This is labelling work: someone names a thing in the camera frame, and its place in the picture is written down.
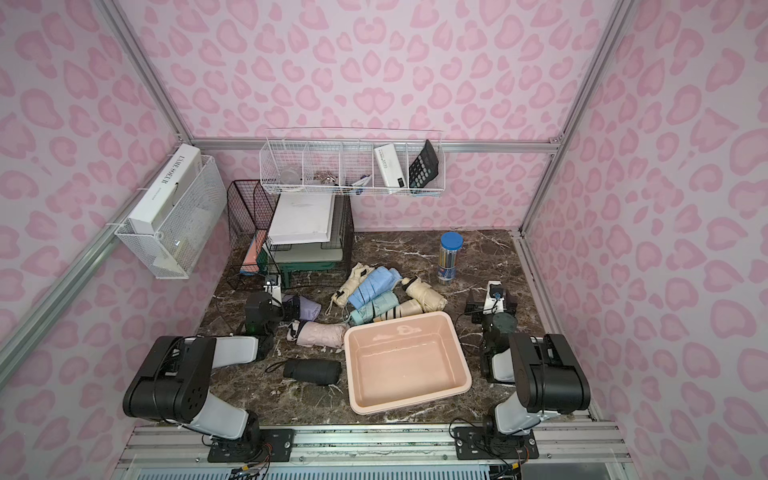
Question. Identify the pink plastic storage box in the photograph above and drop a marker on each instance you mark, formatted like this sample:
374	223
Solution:
404	362

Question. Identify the black wire file rack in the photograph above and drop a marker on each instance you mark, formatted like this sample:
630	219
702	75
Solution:
250	211

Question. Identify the pink umbrella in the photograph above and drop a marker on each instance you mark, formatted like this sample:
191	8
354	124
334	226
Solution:
313	334

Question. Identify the mint green folded umbrella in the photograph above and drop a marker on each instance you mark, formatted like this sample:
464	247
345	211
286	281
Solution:
374	308

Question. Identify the white wire side basket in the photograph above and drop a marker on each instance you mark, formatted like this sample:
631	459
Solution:
172	252

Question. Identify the cream umbrella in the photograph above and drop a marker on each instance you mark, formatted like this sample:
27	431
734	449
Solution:
357	275
428	298

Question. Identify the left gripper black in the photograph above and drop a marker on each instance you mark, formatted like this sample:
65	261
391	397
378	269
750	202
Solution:
287	307

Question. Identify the long white box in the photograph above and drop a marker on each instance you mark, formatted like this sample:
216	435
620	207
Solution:
166	190

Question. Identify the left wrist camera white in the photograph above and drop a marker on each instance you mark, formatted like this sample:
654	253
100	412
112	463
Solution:
273	286

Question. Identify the white wire wall basket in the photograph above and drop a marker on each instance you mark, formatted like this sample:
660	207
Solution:
341	160

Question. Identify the black umbrella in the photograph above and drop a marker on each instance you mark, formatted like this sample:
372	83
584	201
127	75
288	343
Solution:
321	372

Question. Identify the blue lid pencil jar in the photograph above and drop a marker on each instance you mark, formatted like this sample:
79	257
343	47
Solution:
450	245

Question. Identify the white paper stack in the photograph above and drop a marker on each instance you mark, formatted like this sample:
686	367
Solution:
302	218

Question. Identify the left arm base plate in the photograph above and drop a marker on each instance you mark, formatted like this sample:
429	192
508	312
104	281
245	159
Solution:
273	444

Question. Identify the purple umbrella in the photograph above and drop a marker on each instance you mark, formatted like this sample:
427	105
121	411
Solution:
299	308

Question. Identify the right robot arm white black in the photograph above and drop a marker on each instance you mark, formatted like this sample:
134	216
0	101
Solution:
547	378

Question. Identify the black calculator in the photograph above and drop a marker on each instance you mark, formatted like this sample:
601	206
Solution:
424	170

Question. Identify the aluminium front rail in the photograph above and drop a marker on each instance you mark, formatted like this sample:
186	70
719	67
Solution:
559	450

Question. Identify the green document tray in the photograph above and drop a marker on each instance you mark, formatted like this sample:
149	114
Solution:
304	258

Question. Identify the small white box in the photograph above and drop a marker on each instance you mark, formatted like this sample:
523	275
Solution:
389	166

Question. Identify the beige striped umbrella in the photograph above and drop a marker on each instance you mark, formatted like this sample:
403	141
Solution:
409	308

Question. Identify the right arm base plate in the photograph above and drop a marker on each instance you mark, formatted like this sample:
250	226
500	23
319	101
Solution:
473	443

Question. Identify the blue folded umbrella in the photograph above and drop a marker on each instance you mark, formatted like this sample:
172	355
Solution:
379	281

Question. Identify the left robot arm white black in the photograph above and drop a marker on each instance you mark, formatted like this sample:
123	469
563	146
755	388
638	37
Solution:
172	385

